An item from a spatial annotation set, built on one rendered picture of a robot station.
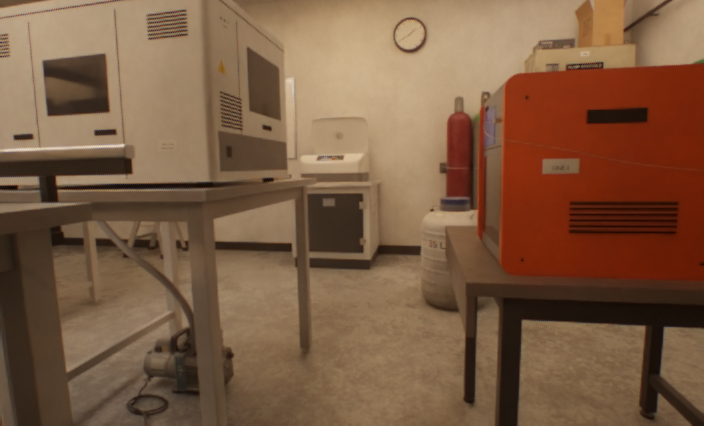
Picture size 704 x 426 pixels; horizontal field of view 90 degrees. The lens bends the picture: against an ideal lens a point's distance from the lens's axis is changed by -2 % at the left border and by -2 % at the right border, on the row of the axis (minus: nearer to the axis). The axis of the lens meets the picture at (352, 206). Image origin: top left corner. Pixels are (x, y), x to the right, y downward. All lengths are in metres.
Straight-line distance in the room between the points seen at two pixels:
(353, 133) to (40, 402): 3.38
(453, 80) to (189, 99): 3.21
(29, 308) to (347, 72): 3.69
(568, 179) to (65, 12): 1.37
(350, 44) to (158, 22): 3.14
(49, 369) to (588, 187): 1.02
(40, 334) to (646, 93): 1.14
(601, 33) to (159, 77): 3.55
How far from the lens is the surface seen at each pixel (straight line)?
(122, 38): 1.24
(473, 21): 4.16
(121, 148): 0.79
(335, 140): 3.85
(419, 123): 3.91
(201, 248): 1.06
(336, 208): 3.32
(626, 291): 0.88
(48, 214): 0.68
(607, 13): 4.05
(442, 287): 2.50
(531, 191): 0.84
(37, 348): 0.75
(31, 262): 0.72
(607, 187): 0.89
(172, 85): 1.11
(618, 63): 3.96
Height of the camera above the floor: 0.95
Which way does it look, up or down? 6 degrees down
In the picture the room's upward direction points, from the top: 1 degrees counter-clockwise
